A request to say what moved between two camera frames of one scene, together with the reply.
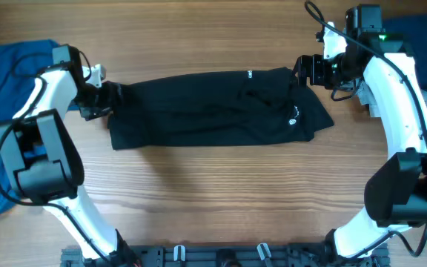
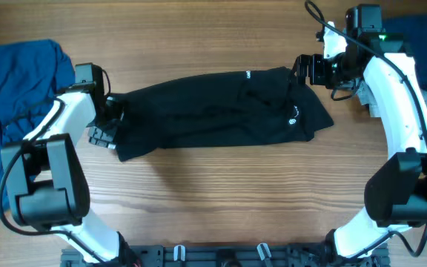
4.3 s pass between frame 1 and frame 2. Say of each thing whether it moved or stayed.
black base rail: stayed
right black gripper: stayed
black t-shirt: stayed
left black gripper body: moved
